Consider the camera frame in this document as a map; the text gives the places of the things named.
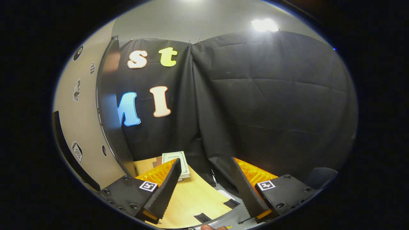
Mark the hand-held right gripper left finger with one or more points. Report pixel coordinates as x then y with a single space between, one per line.
166 191

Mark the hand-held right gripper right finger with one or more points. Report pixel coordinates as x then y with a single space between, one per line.
247 195

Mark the black tape strip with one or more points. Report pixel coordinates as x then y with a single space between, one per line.
231 203
202 218

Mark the brown book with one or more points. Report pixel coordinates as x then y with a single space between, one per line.
158 162

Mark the pale green book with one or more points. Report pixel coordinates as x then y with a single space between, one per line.
172 157

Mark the dark chair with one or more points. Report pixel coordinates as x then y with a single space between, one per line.
321 178

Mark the black backdrop cloth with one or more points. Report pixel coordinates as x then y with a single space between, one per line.
271 105

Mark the narrow ceiling light panel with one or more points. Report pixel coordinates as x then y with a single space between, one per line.
264 25

